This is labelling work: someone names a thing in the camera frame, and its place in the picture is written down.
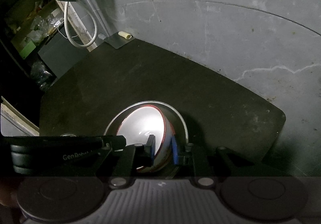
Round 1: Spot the thin white wire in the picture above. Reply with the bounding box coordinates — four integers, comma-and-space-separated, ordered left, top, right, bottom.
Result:
56, 24, 78, 39

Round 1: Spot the pile of clear plastic bags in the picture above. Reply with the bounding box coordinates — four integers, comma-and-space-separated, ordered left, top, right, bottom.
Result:
5, 0, 63, 44

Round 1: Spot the dark plastic bag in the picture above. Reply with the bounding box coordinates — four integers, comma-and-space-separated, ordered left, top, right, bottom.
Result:
30, 61, 57, 91

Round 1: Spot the grey metal sheet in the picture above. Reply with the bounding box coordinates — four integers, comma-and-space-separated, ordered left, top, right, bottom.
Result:
104, 33, 136, 50

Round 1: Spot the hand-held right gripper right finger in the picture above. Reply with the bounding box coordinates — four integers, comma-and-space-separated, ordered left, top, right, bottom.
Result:
170, 136, 298, 186

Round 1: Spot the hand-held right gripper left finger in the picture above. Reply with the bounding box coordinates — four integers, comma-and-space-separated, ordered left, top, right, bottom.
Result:
97, 134, 156, 187

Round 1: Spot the black cabinet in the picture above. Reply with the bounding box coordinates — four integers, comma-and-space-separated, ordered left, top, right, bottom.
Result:
38, 24, 97, 79

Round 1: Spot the white hose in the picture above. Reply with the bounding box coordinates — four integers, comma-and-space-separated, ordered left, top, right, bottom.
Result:
64, 1, 98, 48

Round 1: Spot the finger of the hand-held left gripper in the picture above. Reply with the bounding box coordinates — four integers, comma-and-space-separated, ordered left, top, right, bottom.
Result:
102, 135, 126, 152

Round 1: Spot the green box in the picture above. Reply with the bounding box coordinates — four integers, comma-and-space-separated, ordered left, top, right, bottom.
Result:
20, 40, 37, 59

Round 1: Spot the white bowl with red rim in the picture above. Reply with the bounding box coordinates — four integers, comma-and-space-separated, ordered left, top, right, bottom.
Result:
116, 104, 176, 173

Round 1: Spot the stainless steel bowl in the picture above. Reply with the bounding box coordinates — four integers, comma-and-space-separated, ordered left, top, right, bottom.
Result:
103, 100, 189, 179

